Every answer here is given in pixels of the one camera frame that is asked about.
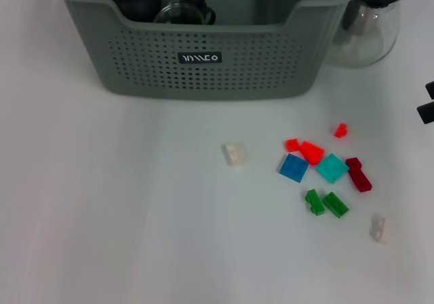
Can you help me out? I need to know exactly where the clear glass carafe black lid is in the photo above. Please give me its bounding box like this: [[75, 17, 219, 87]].
[[327, 0, 407, 68]]

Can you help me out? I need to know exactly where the teal flat toy brick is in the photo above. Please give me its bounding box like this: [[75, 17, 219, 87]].
[[317, 153, 350, 185]]

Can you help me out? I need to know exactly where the small orange-red square brick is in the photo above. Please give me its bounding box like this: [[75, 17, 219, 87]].
[[284, 138, 302, 153]]

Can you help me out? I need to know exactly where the glass teacup black base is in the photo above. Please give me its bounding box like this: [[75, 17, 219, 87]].
[[152, 0, 218, 25]]

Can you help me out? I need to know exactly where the grey-green perforated storage bin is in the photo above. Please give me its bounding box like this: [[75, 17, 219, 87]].
[[49, 0, 363, 102]]

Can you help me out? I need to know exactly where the orange-red slope brick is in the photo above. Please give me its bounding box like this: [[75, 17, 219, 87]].
[[300, 140, 326, 166]]

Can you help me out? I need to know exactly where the dark red long brick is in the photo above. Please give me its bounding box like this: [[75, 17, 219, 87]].
[[345, 157, 373, 193]]

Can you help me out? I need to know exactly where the white toy brick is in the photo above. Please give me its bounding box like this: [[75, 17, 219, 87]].
[[222, 141, 248, 166], [369, 214, 396, 244]]

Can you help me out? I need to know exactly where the blue flat toy brick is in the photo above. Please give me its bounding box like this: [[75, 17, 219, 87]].
[[278, 153, 309, 183]]

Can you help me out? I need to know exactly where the black round teapot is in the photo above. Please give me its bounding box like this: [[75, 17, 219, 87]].
[[111, 0, 163, 22]]

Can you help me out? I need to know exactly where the green toy brick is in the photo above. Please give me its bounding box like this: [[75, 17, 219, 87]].
[[304, 188, 326, 216], [321, 191, 350, 219]]

